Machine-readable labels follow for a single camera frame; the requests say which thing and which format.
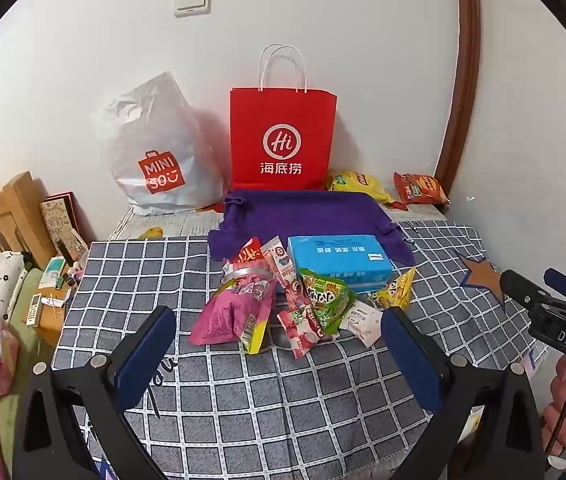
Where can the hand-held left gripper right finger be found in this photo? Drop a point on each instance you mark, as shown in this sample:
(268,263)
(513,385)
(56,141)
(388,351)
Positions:
(413,362)

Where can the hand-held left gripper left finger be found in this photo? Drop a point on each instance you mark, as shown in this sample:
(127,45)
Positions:
(147,352)

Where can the yellow triangular snack packet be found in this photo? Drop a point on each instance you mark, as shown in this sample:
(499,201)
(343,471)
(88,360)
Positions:
(395,292)

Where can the green snack packet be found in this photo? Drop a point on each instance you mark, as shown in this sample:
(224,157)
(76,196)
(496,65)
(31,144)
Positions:
(328,300)

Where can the red snack packet gold print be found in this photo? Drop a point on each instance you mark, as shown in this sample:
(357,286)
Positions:
(249,255)

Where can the long pink stick snack packet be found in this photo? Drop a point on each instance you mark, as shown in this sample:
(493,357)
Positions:
(280,265)

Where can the person's right hand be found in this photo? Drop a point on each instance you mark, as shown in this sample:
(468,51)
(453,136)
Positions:
(558,410)

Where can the small white snack packet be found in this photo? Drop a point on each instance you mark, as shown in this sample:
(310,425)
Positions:
(360,321)

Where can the wooden bedside table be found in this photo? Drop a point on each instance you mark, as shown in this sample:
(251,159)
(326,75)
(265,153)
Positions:
(55,317)

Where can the grey checked blanket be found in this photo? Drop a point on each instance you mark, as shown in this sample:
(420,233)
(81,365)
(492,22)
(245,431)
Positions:
(243,410)

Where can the pink strawberry snack packet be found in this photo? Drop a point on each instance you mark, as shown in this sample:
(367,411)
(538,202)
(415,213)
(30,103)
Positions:
(303,334)

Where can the white remote control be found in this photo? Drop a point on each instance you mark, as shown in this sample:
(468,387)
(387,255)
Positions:
(33,309)

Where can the small teal and white box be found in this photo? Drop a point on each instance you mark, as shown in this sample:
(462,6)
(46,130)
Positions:
(54,269)

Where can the blue tissue pack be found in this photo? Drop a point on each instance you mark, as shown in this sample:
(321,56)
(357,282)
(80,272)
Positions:
(338,260)

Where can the fruit print bed sheet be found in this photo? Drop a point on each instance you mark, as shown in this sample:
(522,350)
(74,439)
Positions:
(173,222)

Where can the red chip bag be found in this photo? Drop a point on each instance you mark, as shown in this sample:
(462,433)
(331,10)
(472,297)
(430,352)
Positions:
(420,187)

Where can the green bed sheet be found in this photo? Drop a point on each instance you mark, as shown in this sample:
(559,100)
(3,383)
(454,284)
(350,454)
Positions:
(13,420)

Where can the red box with patterned front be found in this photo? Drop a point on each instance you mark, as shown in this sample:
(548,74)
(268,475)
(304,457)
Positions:
(60,220)

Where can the purple towel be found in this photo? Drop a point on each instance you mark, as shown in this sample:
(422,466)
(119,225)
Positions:
(303,215)

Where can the yellow chip bag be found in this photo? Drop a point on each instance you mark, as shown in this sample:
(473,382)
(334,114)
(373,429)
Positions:
(360,185)

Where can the wooden headboard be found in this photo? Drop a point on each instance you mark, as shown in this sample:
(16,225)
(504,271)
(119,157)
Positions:
(3,210)

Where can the white plastic shopping bag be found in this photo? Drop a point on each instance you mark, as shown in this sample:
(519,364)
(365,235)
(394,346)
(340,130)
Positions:
(158,150)

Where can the red paper bag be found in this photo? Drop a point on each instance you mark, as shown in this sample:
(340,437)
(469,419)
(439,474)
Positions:
(283,125)

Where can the brown wooden door frame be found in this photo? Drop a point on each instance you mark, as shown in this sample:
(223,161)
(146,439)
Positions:
(463,85)

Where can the white wall light switch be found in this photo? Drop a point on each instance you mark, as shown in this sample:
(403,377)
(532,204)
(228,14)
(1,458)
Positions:
(192,1)

